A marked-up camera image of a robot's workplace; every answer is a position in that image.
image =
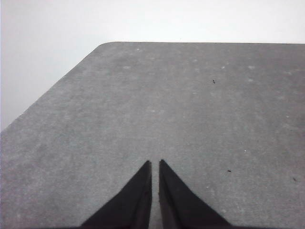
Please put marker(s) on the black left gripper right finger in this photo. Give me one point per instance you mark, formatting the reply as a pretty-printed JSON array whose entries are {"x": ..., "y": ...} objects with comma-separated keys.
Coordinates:
[{"x": 181, "y": 205}]

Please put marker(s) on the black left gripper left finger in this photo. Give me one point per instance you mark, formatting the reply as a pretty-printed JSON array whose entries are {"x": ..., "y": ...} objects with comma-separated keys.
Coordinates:
[{"x": 133, "y": 202}]

